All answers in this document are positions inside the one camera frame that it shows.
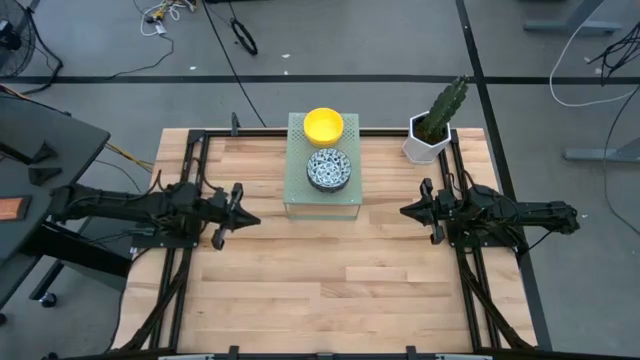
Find black cable bundle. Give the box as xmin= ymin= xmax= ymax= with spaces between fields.
xmin=587 ymin=22 xmax=640 ymax=81

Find blue-white patterned teal bowl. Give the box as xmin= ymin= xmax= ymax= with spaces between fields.
xmin=305 ymin=147 xmax=353 ymax=195

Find black coiled cable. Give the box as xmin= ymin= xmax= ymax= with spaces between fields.
xmin=229 ymin=18 xmax=260 ymax=57

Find yellow floor cable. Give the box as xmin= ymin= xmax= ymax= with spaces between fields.
xmin=0 ymin=83 xmax=155 ymax=174

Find black triangular bracket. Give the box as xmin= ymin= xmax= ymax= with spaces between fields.
xmin=30 ymin=141 xmax=60 ymax=165

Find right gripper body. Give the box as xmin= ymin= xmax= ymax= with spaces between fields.
xmin=420 ymin=178 xmax=461 ymax=246

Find green cactus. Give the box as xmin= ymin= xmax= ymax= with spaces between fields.
xmin=417 ymin=74 xmax=471 ymax=144

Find black aluminium table frame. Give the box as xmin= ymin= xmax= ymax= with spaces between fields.
xmin=49 ymin=127 xmax=640 ymax=360

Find thin black floor cable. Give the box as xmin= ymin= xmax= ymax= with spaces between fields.
xmin=601 ymin=84 xmax=640 ymax=237

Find black floor fan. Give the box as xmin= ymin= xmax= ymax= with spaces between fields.
xmin=0 ymin=0 xmax=37 ymax=80

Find grey desk foot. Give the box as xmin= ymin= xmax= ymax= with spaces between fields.
xmin=562 ymin=135 xmax=640 ymax=164
xmin=522 ymin=0 xmax=624 ymax=36

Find white power strip cables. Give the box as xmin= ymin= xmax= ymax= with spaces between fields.
xmin=138 ymin=0 xmax=197 ymax=37

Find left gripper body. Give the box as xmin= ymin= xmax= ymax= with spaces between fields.
xmin=207 ymin=183 xmax=244 ymax=250

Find white floor cable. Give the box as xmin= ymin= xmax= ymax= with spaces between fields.
xmin=548 ymin=0 xmax=640 ymax=109

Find pale green perforated metal shelf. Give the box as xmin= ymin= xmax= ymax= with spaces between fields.
xmin=282 ymin=111 xmax=363 ymax=222

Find yellow plastic mini bowl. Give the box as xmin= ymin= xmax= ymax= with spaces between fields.
xmin=302 ymin=106 xmax=346 ymax=148

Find black desk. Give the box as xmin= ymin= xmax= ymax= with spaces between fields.
xmin=0 ymin=97 xmax=132 ymax=311

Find long black floor cable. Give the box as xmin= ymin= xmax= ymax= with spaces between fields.
xmin=201 ymin=0 xmax=268 ymax=128

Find white hexagonal plant pot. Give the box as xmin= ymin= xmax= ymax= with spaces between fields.
xmin=402 ymin=110 xmax=454 ymax=166

